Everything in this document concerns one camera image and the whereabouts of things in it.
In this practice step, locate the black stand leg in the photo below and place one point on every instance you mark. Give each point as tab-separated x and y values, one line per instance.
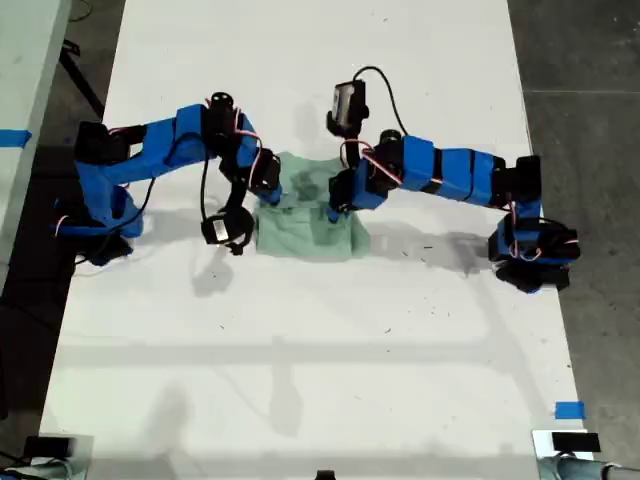
80	80

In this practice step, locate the pale grey clamp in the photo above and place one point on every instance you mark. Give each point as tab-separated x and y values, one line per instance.
575	471
40	472

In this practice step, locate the black camera box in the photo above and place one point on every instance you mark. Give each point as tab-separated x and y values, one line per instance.
347	102
220	230

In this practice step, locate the blue tape strip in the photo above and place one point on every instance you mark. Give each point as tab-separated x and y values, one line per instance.
12	137
570	410

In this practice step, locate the small black block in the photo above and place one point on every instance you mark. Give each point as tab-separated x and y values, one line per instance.
325	476

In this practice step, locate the black camera stalk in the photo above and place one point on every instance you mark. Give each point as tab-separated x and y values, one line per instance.
354	145
236	195

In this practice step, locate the small black box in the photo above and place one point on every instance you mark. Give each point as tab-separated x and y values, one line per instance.
575	442
47	446

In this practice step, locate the pale side table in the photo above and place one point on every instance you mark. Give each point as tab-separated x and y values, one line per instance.
25	50

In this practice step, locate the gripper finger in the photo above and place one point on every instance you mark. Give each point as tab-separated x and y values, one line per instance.
339	216
282	196
271	196
330	215

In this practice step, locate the pale green T-shirt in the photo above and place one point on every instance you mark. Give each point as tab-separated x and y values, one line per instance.
300	240

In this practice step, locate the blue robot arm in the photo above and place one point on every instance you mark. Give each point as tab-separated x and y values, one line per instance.
150	150
450	170

